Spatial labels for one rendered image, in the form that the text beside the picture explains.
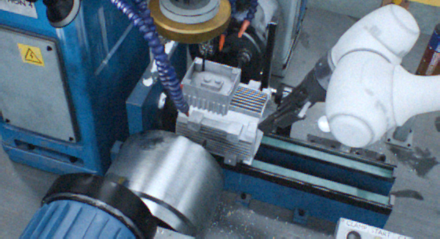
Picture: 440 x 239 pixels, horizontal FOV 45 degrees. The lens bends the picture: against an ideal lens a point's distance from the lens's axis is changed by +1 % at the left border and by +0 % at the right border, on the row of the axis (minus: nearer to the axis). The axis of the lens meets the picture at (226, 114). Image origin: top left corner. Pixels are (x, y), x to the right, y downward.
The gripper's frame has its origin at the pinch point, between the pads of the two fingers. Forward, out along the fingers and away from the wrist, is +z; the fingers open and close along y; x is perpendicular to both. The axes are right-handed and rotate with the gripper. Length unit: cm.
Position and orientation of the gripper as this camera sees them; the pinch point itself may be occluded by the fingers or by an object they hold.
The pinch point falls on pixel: (271, 123)
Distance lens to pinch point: 125.7
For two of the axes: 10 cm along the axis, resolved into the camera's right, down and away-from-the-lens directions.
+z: -5.3, 4.6, 7.1
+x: 8.0, 5.6, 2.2
